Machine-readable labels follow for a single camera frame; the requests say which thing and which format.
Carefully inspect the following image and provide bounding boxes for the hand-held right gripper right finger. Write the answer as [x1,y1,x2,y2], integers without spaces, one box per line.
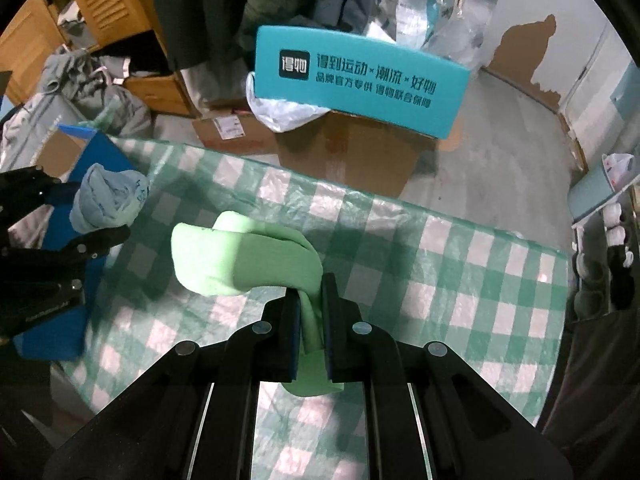
[321,273,571,480]

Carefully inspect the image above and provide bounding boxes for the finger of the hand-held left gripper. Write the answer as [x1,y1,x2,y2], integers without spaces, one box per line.
[0,166,82,213]
[0,225,132,275]

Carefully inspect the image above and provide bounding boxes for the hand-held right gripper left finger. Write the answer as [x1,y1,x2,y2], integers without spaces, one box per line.
[45,292,303,480]

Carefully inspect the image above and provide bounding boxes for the cardboard box with blue flaps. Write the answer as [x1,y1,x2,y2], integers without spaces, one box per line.
[10,122,141,361]

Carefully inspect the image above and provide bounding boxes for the blue grey sock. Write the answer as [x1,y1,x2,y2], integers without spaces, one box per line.
[69,162,150,235]

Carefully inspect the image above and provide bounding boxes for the light green sock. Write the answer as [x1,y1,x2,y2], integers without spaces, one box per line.
[171,211,346,397]

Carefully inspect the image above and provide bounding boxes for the grey garment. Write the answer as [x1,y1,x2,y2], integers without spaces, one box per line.
[40,45,153,138]

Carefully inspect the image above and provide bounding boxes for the green white checked tablecloth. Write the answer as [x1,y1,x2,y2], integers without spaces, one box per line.
[55,135,571,480]

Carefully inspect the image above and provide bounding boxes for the flat cardboard box with label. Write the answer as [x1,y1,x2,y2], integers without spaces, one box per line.
[192,110,281,153]

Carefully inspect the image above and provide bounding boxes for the white cloth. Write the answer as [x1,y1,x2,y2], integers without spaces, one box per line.
[180,60,212,107]

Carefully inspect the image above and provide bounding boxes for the large brown cardboard box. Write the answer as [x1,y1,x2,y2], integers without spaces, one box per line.
[275,107,463,198]

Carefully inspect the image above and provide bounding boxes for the wooden louvred cabinet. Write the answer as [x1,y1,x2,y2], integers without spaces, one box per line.
[0,0,201,118]

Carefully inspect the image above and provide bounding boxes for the white plastic bag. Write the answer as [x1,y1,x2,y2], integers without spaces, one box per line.
[246,72,333,133]

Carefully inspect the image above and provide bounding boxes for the teal printed box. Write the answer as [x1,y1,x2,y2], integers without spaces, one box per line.
[252,25,471,140]

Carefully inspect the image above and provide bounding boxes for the black jacket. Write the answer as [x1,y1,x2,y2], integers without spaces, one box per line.
[152,0,251,68]

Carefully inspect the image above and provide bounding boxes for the grey shoe rack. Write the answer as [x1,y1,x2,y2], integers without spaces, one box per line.
[570,195,640,321]

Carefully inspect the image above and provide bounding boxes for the light blue bin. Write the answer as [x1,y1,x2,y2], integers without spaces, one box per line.
[567,160,633,226]

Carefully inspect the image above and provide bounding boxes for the group of shoes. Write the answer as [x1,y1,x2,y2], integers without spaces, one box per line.
[572,202,636,311]

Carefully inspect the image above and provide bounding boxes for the clear plastic bag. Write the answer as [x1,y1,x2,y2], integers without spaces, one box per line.
[430,10,488,68]

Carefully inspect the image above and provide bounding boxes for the small white printed bag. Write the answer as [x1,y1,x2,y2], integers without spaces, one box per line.
[600,152,636,193]

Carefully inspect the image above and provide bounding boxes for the white door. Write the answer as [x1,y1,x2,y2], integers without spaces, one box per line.
[555,25,640,161]

